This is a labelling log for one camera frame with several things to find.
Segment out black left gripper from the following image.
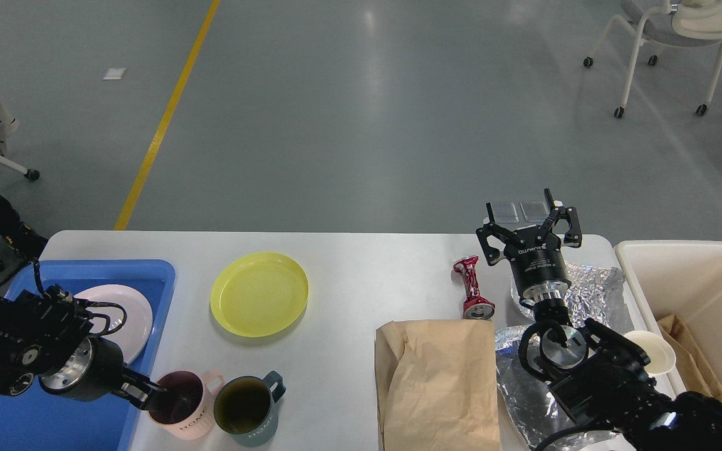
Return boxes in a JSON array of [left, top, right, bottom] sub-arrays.
[[38, 338, 169, 412]]

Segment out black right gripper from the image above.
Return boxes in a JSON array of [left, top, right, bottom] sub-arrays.
[[476, 189, 583, 301]]

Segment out pink mug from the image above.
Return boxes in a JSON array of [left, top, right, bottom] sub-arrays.
[[148, 369, 224, 440]]

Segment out teal mug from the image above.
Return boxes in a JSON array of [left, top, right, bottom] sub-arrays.
[[213, 371, 286, 447]]

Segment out yellow plate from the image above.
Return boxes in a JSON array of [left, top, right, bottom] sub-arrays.
[[209, 252, 310, 339]]

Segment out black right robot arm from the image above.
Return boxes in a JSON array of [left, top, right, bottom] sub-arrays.
[[476, 189, 722, 450]]

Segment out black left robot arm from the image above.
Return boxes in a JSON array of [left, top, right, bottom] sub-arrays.
[[0, 260, 177, 412]]

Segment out crushed red can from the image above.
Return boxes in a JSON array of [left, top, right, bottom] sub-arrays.
[[452, 255, 496, 321]]

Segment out blue plastic tray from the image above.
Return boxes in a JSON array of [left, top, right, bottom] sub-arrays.
[[0, 259, 177, 450]]

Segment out white paper cup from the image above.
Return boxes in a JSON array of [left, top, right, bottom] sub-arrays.
[[624, 330, 677, 377]]

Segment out brown paper bag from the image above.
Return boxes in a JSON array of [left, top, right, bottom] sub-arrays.
[[375, 319, 501, 450]]

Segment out cream plastic bin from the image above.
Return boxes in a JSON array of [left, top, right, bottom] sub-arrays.
[[614, 240, 722, 383]]

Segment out crumpled aluminium foil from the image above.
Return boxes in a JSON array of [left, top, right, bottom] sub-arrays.
[[495, 263, 634, 449]]

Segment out brown paper in bin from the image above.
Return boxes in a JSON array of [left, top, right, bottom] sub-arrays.
[[657, 314, 722, 402]]

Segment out white office chair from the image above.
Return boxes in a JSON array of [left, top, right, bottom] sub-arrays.
[[582, 1, 722, 119]]

